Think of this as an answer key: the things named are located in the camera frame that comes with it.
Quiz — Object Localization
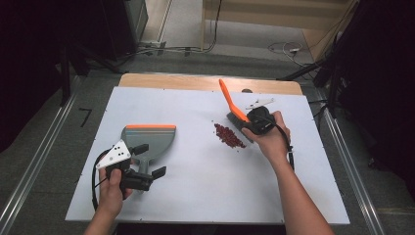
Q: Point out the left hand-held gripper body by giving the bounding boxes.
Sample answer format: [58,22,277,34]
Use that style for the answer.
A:
[95,139,154,192]

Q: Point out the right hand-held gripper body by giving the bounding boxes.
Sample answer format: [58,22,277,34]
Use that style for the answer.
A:
[245,97,278,135]

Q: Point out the grey dustpan with orange edge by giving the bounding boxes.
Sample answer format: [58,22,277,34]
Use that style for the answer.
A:
[120,123,177,194]

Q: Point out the orange brush with grey bristles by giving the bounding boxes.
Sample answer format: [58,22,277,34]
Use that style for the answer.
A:
[218,78,256,144]

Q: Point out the pile of red beans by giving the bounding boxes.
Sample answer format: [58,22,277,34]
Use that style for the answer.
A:
[213,122,248,150]

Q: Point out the person's right hand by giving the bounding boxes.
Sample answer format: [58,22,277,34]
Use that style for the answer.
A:
[241,110,292,165]

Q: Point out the person's left hand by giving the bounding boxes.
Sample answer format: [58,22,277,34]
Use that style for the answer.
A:
[97,158,135,213]

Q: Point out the white board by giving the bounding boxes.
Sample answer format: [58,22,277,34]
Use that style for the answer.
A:
[65,86,350,225]

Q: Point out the black stand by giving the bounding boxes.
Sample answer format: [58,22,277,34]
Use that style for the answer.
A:
[276,30,347,119]

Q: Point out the wooden table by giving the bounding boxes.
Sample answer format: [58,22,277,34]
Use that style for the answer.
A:
[117,72,303,96]

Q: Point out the wooden shelf unit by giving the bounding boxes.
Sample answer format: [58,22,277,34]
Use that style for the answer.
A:
[200,0,360,63]

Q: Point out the dark cabinet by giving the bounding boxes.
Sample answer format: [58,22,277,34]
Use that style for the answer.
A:
[100,0,150,62]

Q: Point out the right hand-held gripper black cable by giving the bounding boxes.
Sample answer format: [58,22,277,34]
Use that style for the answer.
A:
[257,114,296,171]

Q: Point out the hand-held gripper black cable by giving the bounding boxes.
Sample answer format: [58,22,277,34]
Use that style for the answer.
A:
[91,148,114,212]
[257,114,296,171]

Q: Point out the left hand-held gripper black cable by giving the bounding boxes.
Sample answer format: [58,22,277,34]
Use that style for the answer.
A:
[91,148,114,212]

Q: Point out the white floor cable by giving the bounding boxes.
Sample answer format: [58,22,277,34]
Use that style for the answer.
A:
[267,41,311,68]

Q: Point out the metal floor rail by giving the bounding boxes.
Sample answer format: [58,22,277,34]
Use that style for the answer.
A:
[0,76,81,235]
[313,91,387,235]

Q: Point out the bundle of floor cables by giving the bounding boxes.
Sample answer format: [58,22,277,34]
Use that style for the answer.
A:
[116,0,224,63]

